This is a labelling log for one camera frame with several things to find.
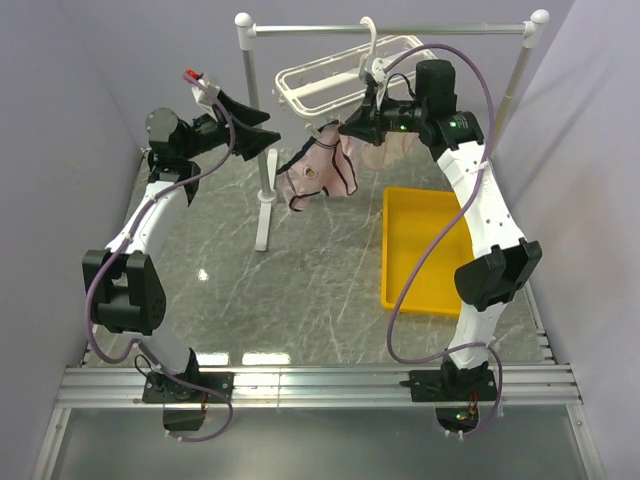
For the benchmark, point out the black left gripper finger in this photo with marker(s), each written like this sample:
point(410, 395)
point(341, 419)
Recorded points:
point(242, 113)
point(250, 142)

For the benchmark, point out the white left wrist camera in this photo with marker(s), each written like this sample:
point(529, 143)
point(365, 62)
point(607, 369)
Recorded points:
point(205, 90)

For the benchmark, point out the white pink underwear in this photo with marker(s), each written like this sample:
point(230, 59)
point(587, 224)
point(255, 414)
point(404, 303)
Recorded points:
point(396, 146)

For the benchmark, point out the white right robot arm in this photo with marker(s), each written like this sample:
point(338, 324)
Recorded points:
point(503, 259)

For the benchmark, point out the white metal clothes rack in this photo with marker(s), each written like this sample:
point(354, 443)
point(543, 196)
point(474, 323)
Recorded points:
point(455, 139)

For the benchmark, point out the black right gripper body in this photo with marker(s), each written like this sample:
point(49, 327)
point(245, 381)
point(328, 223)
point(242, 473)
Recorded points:
point(399, 116)

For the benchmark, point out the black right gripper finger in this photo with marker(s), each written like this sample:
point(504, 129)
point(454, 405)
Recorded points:
point(370, 132)
point(364, 117)

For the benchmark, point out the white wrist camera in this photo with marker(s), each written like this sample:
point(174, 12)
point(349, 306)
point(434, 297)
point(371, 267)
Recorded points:
point(372, 72)
point(205, 90)

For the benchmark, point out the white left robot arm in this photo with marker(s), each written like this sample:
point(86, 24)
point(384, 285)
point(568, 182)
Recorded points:
point(125, 306)

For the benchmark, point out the white plastic clip hanger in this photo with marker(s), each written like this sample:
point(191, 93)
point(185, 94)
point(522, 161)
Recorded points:
point(324, 86)

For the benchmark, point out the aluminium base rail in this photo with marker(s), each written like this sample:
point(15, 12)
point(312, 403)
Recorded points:
point(336, 422)

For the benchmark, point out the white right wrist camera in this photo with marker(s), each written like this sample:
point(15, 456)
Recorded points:
point(372, 72)

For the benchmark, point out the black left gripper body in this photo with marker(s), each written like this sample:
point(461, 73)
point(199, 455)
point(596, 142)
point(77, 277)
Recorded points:
point(210, 135)

